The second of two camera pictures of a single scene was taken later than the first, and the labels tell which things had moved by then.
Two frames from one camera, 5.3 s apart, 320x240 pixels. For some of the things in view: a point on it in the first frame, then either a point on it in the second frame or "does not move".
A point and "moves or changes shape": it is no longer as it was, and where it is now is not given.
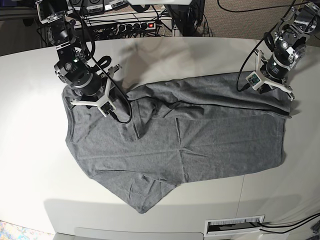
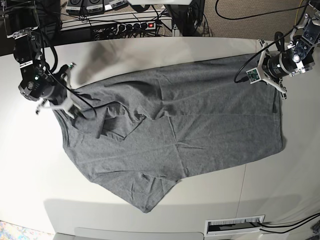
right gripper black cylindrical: x=278 y=65 does not move
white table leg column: x=175 y=31 does not move
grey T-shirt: x=175 y=131 moves or changes shape
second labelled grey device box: x=93 y=7 does not move
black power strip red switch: x=141 y=26 does not move
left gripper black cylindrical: x=89 y=83 → x=56 y=93
